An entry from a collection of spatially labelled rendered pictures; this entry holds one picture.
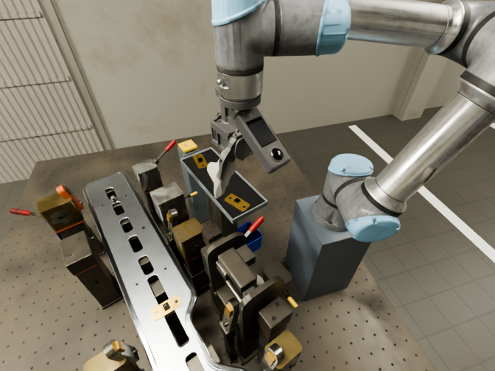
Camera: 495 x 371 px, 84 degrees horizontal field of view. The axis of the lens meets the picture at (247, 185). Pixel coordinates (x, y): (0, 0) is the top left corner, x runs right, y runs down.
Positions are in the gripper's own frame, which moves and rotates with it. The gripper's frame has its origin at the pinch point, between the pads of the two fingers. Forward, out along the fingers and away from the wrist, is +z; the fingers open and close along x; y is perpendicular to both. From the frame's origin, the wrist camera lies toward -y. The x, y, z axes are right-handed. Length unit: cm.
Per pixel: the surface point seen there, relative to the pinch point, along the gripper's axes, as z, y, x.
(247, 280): 21.6, -8.3, 6.6
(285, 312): 28.4, -17.9, 2.2
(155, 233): 41, 34, 15
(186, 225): 32.5, 24.1, 6.8
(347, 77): 81, 136, -250
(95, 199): 41, 65, 27
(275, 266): 32.4, -5.6, -6.1
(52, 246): 71, 83, 53
